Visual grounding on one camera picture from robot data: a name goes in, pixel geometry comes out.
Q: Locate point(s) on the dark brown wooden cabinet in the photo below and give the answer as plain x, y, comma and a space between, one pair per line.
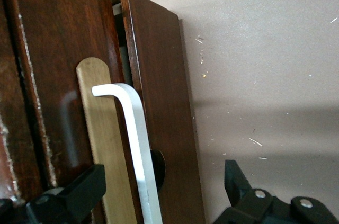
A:
169, 102

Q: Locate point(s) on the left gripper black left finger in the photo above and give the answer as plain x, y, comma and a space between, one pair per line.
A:
79, 189

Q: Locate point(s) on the brown paper table cover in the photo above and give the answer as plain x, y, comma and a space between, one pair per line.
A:
265, 75

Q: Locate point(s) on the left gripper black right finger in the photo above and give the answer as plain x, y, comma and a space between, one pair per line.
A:
238, 189

